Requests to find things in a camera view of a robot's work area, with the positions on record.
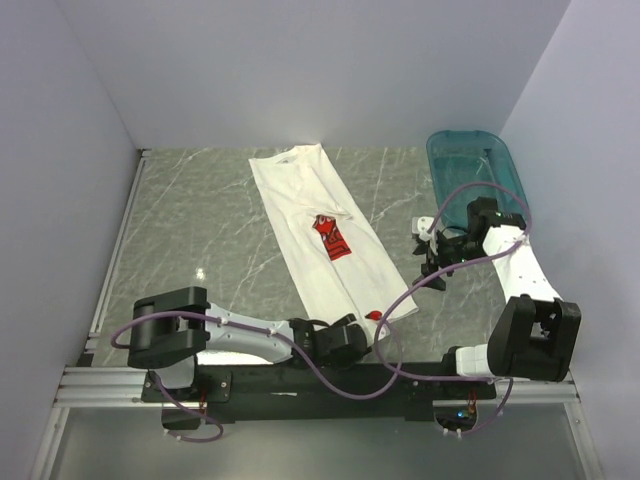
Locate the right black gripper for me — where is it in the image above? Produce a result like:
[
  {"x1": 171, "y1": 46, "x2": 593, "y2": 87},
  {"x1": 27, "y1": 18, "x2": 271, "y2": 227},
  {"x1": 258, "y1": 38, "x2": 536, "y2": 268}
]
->
[{"x1": 412, "y1": 232, "x2": 489, "y2": 292}]

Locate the white t-shirt red print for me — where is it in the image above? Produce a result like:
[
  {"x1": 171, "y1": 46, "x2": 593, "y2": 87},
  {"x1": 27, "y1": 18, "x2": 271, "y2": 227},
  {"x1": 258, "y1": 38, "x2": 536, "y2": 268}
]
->
[{"x1": 249, "y1": 144, "x2": 408, "y2": 340}]

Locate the teal plastic bin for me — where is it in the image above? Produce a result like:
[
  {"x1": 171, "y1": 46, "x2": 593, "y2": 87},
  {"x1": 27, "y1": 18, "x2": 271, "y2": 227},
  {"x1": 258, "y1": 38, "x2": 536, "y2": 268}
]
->
[{"x1": 426, "y1": 130, "x2": 526, "y2": 228}]

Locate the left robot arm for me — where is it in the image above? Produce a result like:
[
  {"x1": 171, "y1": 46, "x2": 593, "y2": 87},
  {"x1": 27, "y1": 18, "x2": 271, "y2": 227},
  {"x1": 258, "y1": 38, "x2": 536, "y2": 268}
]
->
[{"x1": 124, "y1": 286, "x2": 370, "y2": 402}]

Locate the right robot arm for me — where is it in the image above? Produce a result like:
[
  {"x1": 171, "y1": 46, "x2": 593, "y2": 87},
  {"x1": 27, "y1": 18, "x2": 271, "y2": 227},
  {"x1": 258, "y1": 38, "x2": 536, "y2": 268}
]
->
[{"x1": 411, "y1": 197, "x2": 582, "y2": 399}]

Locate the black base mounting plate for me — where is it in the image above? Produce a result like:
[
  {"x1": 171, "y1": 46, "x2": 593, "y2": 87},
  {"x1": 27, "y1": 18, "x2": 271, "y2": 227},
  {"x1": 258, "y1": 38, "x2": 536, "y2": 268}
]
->
[{"x1": 172, "y1": 364, "x2": 497, "y2": 423}]

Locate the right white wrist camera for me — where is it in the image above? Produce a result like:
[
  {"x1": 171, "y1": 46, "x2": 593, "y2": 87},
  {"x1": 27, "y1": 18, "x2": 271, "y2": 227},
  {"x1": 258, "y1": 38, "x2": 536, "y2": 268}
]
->
[{"x1": 411, "y1": 216, "x2": 438, "y2": 255}]

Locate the aluminium frame rail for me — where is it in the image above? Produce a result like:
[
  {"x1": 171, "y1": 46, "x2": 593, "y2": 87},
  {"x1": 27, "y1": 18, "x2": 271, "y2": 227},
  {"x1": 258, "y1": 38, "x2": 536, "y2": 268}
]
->
[{"x1": 53, "y1": 367, "x2": 580, "y2": 408}]

